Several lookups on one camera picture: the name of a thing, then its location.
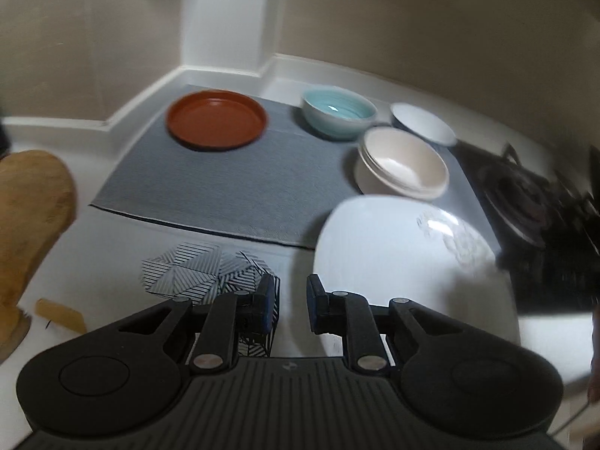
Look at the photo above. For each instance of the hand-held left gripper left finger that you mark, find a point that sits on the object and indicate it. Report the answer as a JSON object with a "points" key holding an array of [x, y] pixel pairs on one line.
{"points": [[266, 301]]}

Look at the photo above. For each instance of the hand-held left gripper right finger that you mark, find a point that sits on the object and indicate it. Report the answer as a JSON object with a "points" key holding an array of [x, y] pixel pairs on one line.
{"points": [[312, 301]]}

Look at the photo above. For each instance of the large white square plate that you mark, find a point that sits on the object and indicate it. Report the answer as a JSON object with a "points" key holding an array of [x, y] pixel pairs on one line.
{"points": [[389, 248]]}

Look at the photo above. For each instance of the brown round plate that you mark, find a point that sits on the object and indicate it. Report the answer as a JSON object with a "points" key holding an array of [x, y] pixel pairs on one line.
{"points": [[215, 119]]}

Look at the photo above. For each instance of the small white bowl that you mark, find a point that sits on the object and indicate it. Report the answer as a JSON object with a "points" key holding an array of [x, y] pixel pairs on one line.
{"points": [[422, 122]]}

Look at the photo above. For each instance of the black striped geometric trivet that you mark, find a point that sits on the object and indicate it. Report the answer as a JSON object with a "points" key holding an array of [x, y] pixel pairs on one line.
{"points": [[187, 272]]}

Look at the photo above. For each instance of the grey woven mat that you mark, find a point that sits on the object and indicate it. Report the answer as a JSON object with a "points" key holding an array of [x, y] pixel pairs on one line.
{"points": [[225, 183]]}

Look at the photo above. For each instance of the cream ceramic bowl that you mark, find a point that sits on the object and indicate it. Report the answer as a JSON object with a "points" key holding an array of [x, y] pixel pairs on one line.
{"points": [[403, 161]]}

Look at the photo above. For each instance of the teal ceramic bowl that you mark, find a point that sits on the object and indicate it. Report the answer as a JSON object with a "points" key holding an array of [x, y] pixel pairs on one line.
{"points": [[335, 111]]}

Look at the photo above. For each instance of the small wooden scraper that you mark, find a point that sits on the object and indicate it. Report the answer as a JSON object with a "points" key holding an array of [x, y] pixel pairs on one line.
{"points": [[63, 316]]}

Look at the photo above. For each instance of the black gas stove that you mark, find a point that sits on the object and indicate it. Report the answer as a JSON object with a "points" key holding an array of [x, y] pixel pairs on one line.
{"points": [[543, 225]]}

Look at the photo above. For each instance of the wooden cutting board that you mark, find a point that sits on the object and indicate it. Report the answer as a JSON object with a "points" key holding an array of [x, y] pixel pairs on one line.
{"points": [[33, 215]]}

